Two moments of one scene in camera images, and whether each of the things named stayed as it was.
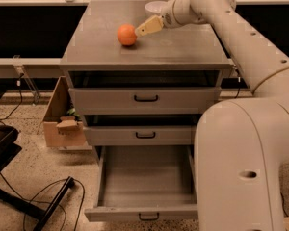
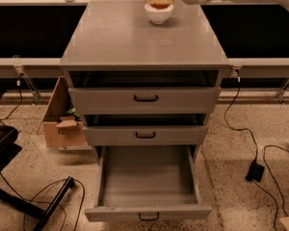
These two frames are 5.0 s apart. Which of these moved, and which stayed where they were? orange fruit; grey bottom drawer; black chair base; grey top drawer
Moved: orange fruit
Stayed: grey bottom drawer; grey top drawer; black chair base
